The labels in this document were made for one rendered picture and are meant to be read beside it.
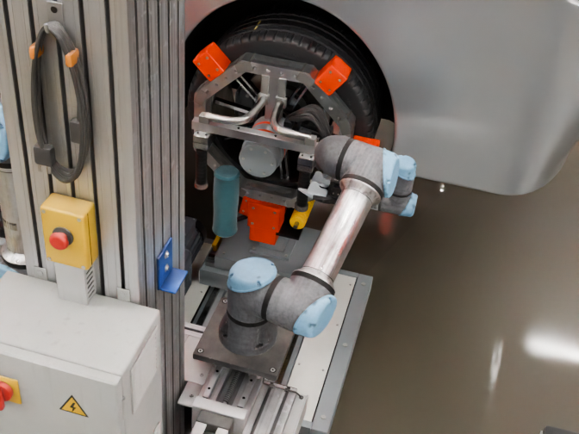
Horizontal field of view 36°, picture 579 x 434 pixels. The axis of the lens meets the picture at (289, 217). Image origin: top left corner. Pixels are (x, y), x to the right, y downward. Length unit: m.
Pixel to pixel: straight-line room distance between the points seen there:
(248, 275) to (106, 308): 0.47
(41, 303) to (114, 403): 0.26
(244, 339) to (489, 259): 1.95
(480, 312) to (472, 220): 0.61
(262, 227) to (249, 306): 1.07
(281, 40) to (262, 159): 0.39
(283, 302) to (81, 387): 0.60
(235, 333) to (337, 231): 0.36
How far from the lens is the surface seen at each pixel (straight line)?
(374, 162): 2.24
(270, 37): 2.88
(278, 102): 2.84
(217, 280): 3.45
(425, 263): 3.86
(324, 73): 2.78
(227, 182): 2.95
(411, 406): 3.28
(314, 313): 2.07
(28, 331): 1.75
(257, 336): 2.21
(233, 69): 2.87
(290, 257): 3.43
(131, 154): 1.56
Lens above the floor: 2.47
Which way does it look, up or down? 38 degrees down
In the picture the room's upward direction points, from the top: 5 degrees clockwise
